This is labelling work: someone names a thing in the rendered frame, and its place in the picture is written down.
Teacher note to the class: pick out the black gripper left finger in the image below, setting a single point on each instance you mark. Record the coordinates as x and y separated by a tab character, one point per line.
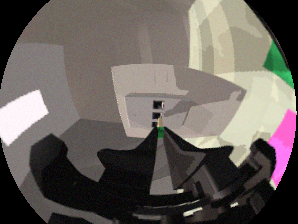
138	160

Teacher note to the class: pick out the pink flat square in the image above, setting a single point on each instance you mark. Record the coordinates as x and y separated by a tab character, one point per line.
283	141

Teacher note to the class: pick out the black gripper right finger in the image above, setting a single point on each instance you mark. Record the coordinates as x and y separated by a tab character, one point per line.
184	159

